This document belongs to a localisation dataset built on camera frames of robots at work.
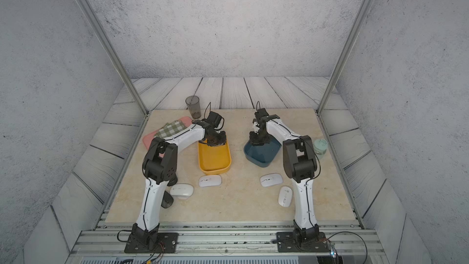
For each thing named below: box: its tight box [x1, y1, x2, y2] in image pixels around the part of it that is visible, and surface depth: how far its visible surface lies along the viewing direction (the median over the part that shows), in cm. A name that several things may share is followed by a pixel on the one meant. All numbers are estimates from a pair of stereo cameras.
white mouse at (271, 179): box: [260, 172, 284, 187], surface depth 91 cm
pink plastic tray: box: [142, 116, 193, 151], surface depth 111 cm
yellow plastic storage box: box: [197, 141, 232, 175], surface depth 96 cm
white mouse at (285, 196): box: [277, 185, 294, 208], surface depth 86 cm
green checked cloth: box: [153, 119, 187, 139], surface depth 113 cm
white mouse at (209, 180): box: [198, 174, 222, 187], surface depth 91 cm
